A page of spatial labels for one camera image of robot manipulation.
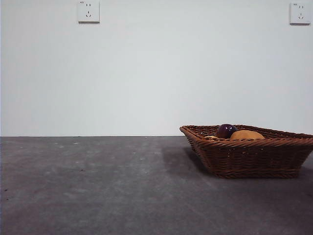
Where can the white wall socket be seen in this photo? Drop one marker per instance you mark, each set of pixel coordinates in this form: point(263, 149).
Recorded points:
point(299, 14)
point(88, 12)

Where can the brown potato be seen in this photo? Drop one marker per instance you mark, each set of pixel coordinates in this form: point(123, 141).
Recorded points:
point(247, 135)

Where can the brown wicker basket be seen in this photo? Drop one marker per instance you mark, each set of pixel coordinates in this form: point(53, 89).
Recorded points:
point(244, 159)

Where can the yellow corn cob piece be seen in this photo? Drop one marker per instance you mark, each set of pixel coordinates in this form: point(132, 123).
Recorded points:
point(211, 137)

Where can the purple eggplant with green stem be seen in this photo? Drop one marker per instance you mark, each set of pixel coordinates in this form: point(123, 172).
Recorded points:
point(225, 131)

